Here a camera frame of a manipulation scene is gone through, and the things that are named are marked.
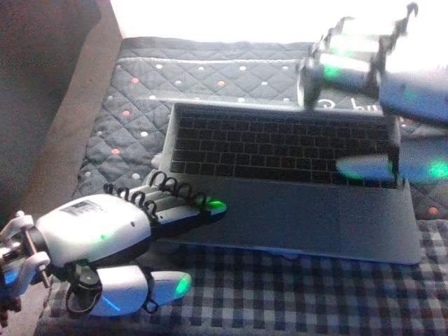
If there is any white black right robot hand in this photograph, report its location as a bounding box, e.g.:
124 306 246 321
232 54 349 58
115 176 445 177
296 1 448 187

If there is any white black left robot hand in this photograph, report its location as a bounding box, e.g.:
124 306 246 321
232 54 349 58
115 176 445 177
34 170 228 318

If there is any silver laptop with black keyboard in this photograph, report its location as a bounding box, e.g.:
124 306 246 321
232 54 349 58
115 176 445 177
159 101 424 266

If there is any grey checked quilt with dots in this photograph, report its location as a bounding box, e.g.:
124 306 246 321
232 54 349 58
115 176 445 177
34 36 448 336

